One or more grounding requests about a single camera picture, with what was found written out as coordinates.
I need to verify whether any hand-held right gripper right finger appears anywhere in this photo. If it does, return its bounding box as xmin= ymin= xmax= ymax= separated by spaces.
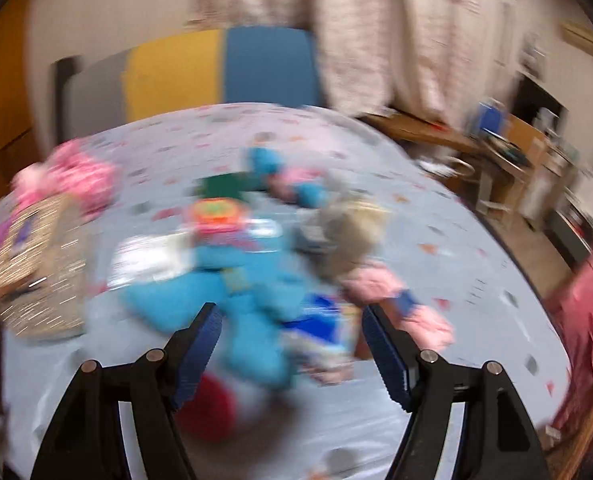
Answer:
xmin=363 ymin=304 xmax=550 ymax=480

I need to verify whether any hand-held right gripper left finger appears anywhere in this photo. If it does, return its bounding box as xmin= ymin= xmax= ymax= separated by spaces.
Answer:
xmin=29 ymin=302 xmax=223 ymax=480

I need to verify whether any white knit glove blue band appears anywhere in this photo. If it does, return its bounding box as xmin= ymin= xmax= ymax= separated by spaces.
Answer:
xmin=294 ymin=200 xmax=392 ymax=281

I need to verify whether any bright blue plush toy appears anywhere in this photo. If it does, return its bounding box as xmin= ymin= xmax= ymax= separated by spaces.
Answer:
xmin=121 ymin=240 xmax=302 ymax=391

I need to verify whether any red round object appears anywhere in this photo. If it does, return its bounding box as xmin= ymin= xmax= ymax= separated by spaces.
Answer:
xmin=179 ymin=375 xmax=237 ymax=441

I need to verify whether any pink fuzzy cloth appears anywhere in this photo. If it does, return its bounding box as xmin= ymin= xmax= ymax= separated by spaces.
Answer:
xmin=341 ymin=260 xmax=455 ymax=356

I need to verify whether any blue and white packet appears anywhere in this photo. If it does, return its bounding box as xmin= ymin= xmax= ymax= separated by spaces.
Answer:
xmin=281 ymin=292 xmax=357 ymax=361

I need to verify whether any white plastic packet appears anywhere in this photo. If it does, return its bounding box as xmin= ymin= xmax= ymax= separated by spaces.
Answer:
xmin=109 ymin=235 xmax=192 ymax=288

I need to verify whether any multicolour round toy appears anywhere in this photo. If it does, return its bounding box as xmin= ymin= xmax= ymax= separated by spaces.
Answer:
xmin=186 ymin=197 xmax=250 ymax=246

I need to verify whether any green and yellow sponge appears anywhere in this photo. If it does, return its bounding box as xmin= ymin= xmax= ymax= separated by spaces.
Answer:
xmin=196 ymin=172 xmax=250 ymax=201

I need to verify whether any silver ornate metal box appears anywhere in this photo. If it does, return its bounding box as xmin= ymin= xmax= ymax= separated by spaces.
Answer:
xmin=0 ymin=195 xmax=90 ymax=341

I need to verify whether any blue plush elephant pink dress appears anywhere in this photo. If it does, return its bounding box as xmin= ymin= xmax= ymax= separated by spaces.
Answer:
xmin=249 ymin=147 xmax=330 ymax=207

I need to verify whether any pink hanging cloth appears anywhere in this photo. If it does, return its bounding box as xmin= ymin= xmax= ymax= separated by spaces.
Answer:
xmin=547 ymin=240 xmax=593 ymax=431

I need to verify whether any pink spotted plush toy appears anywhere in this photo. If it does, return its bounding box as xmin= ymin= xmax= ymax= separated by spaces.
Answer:
xmin=11 ymin=140 xmax=120 ymax=221

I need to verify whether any wooden desk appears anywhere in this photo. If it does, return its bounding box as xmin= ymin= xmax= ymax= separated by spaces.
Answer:
xmin=361 ymin=110 xmax=577 ymax=221

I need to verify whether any wooden wardrobe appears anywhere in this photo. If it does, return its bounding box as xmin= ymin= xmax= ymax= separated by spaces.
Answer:
xmin=0 ymin=0 xmax=42 ymax=211

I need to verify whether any pale patterned curtain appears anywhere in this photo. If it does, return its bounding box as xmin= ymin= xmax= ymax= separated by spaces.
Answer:
xmin=191 ymin=0 xmax=507 ymax=116

